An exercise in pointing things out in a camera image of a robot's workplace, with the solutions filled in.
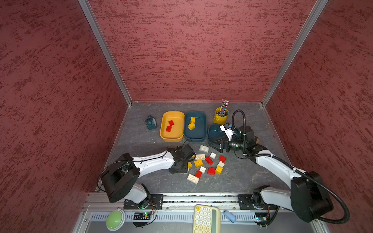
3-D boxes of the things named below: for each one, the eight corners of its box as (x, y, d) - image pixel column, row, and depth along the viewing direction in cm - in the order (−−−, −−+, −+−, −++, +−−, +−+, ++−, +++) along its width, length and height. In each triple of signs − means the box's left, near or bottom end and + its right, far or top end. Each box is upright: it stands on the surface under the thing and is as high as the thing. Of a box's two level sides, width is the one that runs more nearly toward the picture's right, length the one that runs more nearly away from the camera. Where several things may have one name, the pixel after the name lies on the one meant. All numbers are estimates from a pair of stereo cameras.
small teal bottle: (147, 130, 105) (145, 123, 98) (150, 121, 110) (147, 113, 104) (156, 130, 105) (153, 123, 98) (157, 121, 110) (155, 113, 104)
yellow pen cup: (214, 126, 107) (216, 116, 98) (212, 116, 113) (214, 107, 104) (226, 126, 107) (229, 117, 98) (224, 116, 113) (227, 107, 104)
